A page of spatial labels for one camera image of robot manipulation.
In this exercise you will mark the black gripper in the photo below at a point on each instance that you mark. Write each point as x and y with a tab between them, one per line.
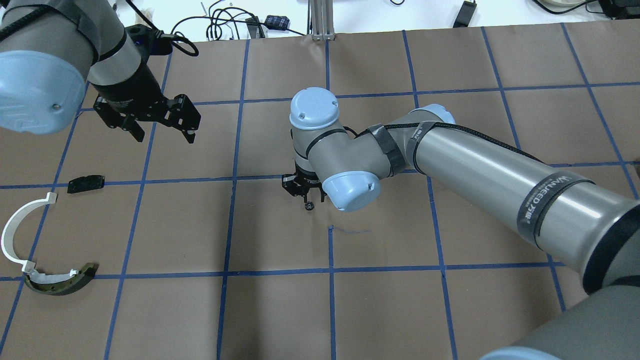
302	178

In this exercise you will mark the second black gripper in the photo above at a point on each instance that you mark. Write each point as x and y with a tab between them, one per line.
131	90

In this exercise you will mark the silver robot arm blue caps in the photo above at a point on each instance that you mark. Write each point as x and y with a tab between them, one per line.
590	229

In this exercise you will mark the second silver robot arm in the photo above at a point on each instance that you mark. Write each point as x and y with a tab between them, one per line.
50	51

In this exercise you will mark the small black plastic part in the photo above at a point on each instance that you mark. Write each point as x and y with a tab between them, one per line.
86	183

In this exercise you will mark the olive curved brake shoe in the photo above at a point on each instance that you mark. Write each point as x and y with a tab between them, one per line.
61	284

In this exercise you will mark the black power adapter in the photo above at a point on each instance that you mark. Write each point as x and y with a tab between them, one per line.
465	14

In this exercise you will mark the aluminium frame post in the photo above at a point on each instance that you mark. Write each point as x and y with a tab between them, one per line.
321	20

